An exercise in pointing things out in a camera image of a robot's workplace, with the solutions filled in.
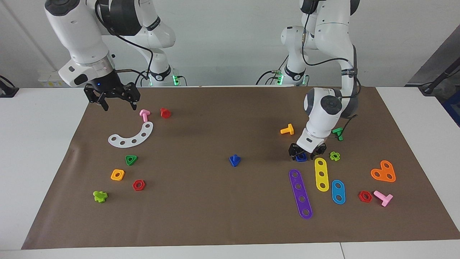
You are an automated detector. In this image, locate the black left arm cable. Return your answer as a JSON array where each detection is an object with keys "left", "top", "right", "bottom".
[{"left": 301, "top": 0, "right": 360, "bottom": 119}]

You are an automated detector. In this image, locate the white power strip box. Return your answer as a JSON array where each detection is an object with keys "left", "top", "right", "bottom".
[{"left": 38, "top": 70, "right": 78, "bottom": 88}]

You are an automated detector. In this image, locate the white curved five-hole strip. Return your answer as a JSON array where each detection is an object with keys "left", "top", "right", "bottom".
[{"left": 108, "top": 121, "right": 154, "bottom": 148}]

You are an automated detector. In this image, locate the black clamp base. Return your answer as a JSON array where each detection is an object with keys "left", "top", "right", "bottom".
[{"left": 0, "top": 75, "right": 19, "bottom": 98}]

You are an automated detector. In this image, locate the purple four-hole strip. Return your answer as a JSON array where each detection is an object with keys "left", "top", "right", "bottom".
[{"left": 289, "top": 169, "right": 313, "bottom": 220}]

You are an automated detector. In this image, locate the black stand pole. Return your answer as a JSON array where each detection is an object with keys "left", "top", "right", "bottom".
[{"left": 419, "top": 59, "right": 460, "bottom": 96}]

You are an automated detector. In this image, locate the brown table mat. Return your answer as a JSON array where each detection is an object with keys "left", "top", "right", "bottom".
[{"left": 22, "top": 86, "right": 460, "bottom": 250}]

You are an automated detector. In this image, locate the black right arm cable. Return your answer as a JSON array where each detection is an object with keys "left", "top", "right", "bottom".
[{"left": 94, "top": 0, "right": 155, "bottom": 79}]

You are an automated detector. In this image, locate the orange three-hole corner plate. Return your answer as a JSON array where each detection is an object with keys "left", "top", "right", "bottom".
[{"left": 371, "top": 160, "right": 396, "bottom": 183}]

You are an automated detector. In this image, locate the yellow three-hole strip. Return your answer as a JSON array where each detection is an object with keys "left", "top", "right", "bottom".
[{"left": 314, "top": 157, "right": 330, "bottom": 192}]

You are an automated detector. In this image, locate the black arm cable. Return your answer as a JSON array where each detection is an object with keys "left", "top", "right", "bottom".
[
  {"left": 301, "top": 0, "right": 360, "bottom": 119},
  {"left": 94, "top": 0, "right": 155, "bottom": 79}
]

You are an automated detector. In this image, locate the light blue two-hole strip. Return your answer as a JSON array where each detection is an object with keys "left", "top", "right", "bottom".
[{"left": 331, "top": 179, "right": 346, "bottom": 205}]

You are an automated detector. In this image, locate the black base cable bundle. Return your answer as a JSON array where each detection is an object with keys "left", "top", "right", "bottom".
[
  {"left": 256, "top": 68, "right": 309, "bottom": 86},
  {"left": 135, "top": 70, "right": 187, "bottom": 87}
]

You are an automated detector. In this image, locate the blue frame part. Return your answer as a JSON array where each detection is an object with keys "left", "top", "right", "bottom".
[{"left": 443, "top": 92, "right": 460, "bottom": 126}]

